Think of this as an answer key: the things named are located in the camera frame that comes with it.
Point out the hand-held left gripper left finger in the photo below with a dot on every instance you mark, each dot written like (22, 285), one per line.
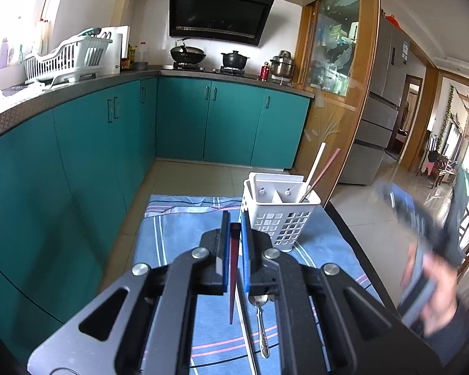
(211, 265)

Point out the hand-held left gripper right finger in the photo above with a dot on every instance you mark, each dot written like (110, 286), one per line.
(258, 269)

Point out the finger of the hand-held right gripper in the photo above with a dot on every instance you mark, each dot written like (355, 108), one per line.
(416, 285)
(402, 207)

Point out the dark red chopstick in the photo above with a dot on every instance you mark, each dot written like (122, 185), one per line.
(233, 273)

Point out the all-steel spoon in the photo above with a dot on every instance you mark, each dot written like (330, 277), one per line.
(261, 328)

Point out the white plastic utensil holder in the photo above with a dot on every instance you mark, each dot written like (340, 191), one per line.
(281, 211)

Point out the group of chopsticks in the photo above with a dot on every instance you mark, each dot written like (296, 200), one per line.
(323, 170)

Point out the person's right forearm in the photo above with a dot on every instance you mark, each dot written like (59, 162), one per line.
(457, 336)

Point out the person's right hand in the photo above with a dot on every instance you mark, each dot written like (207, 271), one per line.
(443, 300)

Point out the pink cloth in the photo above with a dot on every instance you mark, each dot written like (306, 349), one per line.
(428, 168)

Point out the blue striped towel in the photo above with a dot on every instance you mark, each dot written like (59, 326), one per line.
(172, 234)

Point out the wooden chair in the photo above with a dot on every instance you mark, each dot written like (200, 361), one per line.
(443, 172)

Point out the green hanging vine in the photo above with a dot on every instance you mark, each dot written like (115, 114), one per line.
(446, 117)

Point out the silver refrigerator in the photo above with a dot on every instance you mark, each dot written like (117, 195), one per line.
(379, 105)

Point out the wood-framed glass door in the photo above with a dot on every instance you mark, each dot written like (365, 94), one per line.
(336, 66)

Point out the teal base cabinets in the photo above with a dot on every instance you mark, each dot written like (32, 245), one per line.
(82, 156)

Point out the stainless steel pot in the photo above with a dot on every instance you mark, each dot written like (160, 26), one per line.
(282, 65)

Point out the red canister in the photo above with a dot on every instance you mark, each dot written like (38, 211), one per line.
(264, 72)

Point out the gas stove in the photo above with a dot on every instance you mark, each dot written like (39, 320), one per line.
(211, 70)

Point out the black lidded pot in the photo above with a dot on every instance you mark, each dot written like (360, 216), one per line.
(234, 59)

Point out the black wok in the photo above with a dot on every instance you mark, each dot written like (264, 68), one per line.
(187, 52)

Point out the grey kitchen countertop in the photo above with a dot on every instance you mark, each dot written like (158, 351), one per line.
(82, 88)

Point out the clear oil bottle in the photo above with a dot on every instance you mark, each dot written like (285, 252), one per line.
(143, 56)

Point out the dark sauce bottle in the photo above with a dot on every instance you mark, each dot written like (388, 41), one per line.
(126, 60)

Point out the white cutting board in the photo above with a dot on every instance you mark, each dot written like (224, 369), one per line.
(121, 50)

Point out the white dish rack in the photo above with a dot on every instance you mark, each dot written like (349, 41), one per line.
(70, 58)

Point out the black range hood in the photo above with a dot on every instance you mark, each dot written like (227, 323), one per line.
(219, 11)

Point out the white rag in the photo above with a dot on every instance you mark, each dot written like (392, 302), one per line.
(15, 95)

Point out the white detergent bottle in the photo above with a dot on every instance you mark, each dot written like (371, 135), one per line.
(43, 39)

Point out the purple bottle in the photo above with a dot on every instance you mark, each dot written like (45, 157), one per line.
(3, 54)

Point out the kitchen window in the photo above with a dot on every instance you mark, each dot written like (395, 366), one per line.
(15, 11)

